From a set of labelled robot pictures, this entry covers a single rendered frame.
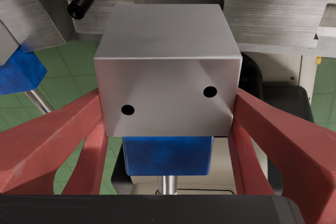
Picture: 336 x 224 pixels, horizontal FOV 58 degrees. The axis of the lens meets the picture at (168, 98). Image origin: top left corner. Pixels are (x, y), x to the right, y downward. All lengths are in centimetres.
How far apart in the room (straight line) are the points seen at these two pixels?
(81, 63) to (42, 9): 123
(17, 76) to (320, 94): 135
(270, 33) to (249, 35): 1
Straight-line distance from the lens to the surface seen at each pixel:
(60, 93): 169
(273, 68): 100
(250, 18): 19
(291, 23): 19
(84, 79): 155
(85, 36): 33
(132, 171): 16
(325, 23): 22
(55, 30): 27
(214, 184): 50
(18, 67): 30
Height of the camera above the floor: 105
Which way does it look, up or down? 45 degrees down
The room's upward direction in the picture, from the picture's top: 168 degrees counter-clockwise
